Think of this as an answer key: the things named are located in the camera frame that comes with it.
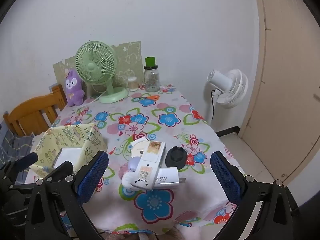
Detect white fan cable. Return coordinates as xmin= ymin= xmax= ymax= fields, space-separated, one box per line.
xmin=85 ymin=91 xmax=108 ymax=103

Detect black fan cable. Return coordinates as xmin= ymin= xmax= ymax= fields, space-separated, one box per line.
xmin=211 ymin=88 xmax=216 ymax=122

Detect lavender round case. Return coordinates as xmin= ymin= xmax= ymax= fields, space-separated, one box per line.
xmin=128 ymin=156 xmax=143 ymax=172

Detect green patterned backing board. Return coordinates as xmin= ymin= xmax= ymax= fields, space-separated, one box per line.
xmin=52 ymin=41 xmax=145 ymax=98

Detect orange handled scissors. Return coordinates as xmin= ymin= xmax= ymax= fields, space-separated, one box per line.
xmin=140 ymin=94 xmax=160 ymax=102

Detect yellow patterned storage box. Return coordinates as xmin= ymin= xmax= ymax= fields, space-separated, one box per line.
xmin=29 ymin=123 xmax=108 ymax=179

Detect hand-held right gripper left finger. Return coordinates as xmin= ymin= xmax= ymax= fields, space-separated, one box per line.
xmin=25 ymin=150 xmax=110 ymax=240

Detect clear cotton swab jar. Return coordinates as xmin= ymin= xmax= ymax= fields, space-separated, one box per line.
xmin=127 ymin=75 xmax=138 ymax=92

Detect long white device orange label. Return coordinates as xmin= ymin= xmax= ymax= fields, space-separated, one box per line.
xmin=131 ymin=141 xmax=167 ymax=191

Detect white oval case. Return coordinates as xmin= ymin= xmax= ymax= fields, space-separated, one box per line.
xmin=121 ymin=171 xmax=138 ymax=190

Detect green desk fan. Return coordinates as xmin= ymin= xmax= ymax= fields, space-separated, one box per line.
xmin=75 ymin=41 xmax=130 ymax=104

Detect black round holder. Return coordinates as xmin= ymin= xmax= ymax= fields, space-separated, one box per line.
xmin=164 ymin=146 xmax=188 ymax=168

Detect purple plush toy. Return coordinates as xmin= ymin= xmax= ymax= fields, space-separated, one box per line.
xmin=64 ymin=69 xmax=85 ymax=107

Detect glass jar mug green lid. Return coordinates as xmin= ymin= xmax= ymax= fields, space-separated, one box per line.
xmin=143 ymin=57 xmax=160 ymax=93

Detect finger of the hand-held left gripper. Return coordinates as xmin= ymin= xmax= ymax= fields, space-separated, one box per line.
xmin=44 ymin=160 xmax=74 ymax=180
xmin=2 ymin=152 xmax=39 ymax=180

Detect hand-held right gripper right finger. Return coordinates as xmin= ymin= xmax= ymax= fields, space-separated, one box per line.
xmin=210 ymin=151 xmax=297 ymax=240

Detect white pedestal fan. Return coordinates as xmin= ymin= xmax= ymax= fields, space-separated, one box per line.
xmin=204 ymin=69 xmax=249 ymax=127

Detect round beige disc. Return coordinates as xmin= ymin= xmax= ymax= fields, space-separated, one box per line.
xmin=130 ymin=142 xmax=150 ymax=160

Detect white power adapter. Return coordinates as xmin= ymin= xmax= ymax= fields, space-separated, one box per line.
xmin=153 ymin=167 xmax=187 ymax=187

